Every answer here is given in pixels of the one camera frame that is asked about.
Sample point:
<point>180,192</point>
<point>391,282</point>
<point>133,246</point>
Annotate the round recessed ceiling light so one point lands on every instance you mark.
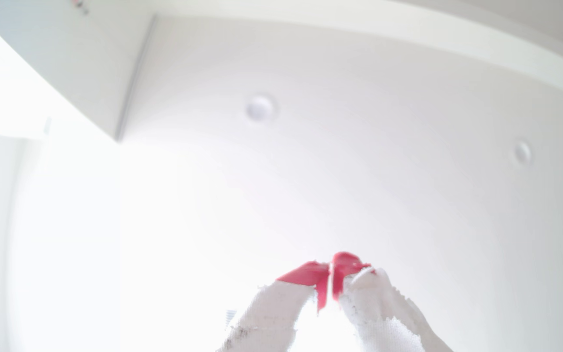
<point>260,107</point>
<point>522,152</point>

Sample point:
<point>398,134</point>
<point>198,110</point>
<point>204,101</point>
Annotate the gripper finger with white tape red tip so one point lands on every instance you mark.
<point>384,318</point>
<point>271,313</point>

